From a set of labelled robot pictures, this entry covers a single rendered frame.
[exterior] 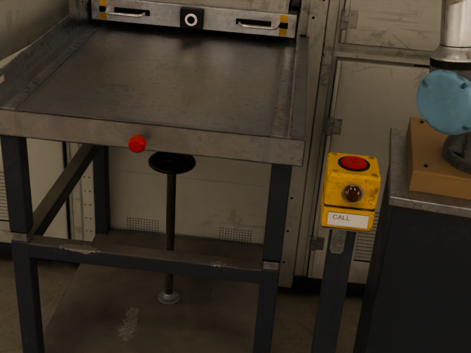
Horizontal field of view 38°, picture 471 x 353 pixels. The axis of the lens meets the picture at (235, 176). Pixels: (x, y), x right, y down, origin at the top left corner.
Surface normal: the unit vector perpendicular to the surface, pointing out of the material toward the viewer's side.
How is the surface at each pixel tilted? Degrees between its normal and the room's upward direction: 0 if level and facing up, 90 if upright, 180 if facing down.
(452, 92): 97
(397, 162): 0
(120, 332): 0
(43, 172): 90
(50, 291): 0
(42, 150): 90
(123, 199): 90
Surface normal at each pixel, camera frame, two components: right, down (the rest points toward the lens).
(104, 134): -0.11, 0.46
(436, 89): -0.72, 0.39
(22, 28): 0.97, 0.17
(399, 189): 0.07, -0.88
